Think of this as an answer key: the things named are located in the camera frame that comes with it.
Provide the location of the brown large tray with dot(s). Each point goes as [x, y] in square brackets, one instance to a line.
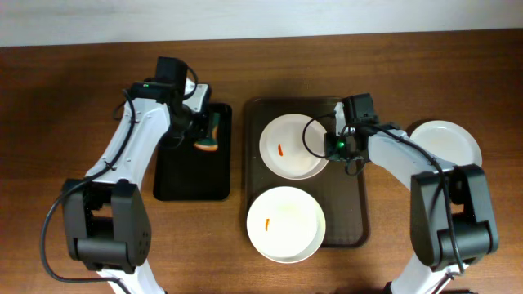
[342, 198]

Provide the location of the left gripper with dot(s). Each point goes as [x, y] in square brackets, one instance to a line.
[203, 125]

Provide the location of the grey-white plate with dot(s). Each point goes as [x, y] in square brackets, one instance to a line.
[448, 141]

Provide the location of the green orange sponge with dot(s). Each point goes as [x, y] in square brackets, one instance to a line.
[209, 134]

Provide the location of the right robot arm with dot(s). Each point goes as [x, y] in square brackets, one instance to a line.
[452, 223]

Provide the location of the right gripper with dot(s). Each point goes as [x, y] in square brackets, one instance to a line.
[334, 149]

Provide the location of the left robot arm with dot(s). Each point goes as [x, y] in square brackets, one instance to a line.
[106, 224]

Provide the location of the pinkish white plate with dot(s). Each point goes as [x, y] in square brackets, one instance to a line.
[283, 152]

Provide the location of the black small tray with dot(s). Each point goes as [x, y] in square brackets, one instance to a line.
[196, 170]

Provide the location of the cream white plate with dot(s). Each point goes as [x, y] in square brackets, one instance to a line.
[286, 225]

